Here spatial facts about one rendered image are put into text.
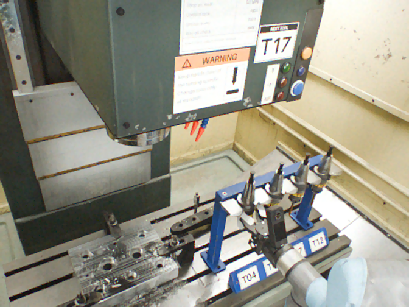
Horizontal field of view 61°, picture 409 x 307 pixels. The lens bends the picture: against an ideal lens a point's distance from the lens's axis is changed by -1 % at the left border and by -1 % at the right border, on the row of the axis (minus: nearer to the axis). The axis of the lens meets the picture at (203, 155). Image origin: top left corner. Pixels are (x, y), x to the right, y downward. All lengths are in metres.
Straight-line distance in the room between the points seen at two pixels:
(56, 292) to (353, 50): 1.42
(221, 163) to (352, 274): 1.72
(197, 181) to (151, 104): 1.54
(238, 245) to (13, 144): 0.89
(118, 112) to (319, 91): 1.27
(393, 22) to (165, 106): 1.06
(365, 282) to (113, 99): 0.50
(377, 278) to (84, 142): 1.06
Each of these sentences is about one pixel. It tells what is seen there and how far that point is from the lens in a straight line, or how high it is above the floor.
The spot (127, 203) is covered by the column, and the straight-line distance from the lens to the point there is 1.67.
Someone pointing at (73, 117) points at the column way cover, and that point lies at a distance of 1.31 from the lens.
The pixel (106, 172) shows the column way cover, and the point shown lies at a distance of 1.49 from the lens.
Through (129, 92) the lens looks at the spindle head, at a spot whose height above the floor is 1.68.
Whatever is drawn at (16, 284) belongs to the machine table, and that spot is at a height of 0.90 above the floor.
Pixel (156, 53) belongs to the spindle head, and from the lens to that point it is 0.58.
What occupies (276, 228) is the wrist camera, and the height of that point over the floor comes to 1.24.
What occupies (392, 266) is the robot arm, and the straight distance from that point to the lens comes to 0.70.
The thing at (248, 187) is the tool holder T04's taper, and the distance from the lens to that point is 1.03.
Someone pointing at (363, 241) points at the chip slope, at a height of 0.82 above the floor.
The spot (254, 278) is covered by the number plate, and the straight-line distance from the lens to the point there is 1.26.
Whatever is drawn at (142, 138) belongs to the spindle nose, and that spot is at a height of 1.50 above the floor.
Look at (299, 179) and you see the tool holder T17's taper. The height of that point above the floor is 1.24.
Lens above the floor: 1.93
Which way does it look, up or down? 35 degrees down
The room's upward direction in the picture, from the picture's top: 6 degrees clockwise
